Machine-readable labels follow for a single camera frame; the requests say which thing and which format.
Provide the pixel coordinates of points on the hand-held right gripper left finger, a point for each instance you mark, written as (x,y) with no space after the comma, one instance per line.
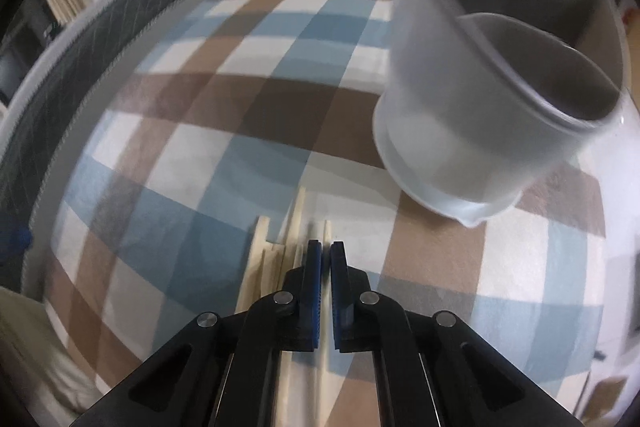
(313,289)

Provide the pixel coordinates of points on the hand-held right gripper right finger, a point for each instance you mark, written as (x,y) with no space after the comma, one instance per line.
(336,299)

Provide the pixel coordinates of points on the wooden chopstick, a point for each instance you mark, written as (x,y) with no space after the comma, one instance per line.
(277,263)
(299,217)
(261,247)

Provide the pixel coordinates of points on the plaid blanket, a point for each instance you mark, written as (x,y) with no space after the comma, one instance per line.
(225,132)

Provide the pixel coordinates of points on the beige cloth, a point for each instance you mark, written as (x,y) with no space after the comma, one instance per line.
(45,367)

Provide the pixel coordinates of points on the blue object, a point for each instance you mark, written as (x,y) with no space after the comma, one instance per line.
(15,241)

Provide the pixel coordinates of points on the grey quilted bed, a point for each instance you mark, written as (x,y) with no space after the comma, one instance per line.
(100,37)

